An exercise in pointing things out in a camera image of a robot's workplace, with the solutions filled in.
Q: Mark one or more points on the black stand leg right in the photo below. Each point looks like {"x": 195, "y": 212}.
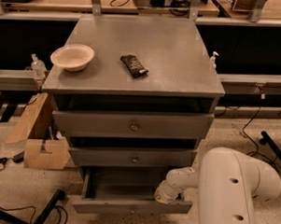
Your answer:
{"x": 267, "y": 140}

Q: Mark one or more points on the grey drawer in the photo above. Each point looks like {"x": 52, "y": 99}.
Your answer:
{"x": 132, "y": 124}
{"x": 132, "y": 157}
{"x": 125, "y": 190}

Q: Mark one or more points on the white pump bottle right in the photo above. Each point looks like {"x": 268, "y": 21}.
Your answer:
{"x": 213, "y": 59}

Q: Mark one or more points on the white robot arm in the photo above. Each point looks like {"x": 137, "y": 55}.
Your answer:
{"x": 228, "y": 183}

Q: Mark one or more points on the white bowl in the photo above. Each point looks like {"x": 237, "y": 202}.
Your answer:
{"x": 72, "y": 58}

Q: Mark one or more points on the grey middle drawer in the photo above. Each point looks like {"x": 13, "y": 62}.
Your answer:
{"x": 132, "y": 157}

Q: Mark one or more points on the black snack bar wrapper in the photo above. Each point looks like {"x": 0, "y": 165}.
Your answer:
{"x": 133, "y": 65}

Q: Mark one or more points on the grey bottom drawer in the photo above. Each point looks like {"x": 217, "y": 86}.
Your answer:
{"x": 125, "y": 190}

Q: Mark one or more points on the grey drawer cabinet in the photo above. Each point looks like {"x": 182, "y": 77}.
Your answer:
{"x": 180, "y": 77}

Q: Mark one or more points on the clear sanitizer bottle left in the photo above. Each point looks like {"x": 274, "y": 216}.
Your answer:
{"x": 38, "y": 66}

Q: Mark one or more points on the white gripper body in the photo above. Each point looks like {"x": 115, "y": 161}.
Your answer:
{"x": 167, "y": 187}

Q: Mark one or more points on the grey top drawer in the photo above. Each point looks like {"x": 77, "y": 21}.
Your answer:
{"x": 132, "y": 124}

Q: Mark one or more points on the brown cardboard box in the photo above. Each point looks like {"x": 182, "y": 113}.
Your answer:
{"x": 32, "y": 129}

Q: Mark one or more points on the black power adapter left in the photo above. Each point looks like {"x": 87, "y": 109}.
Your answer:
{"x": 18, "y": 158}

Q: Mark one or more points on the wooden workbench background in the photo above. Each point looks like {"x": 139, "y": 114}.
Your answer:
{"x": 219, "y": 12}

